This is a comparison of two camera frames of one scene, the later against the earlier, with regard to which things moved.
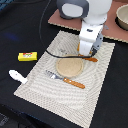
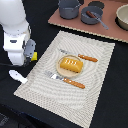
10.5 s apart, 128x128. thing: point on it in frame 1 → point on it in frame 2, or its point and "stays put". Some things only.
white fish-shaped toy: [17, 76] stays put
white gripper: [90, 38] → [20, 48]
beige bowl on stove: [121, 18] stays put
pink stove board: [112, 29] stays put
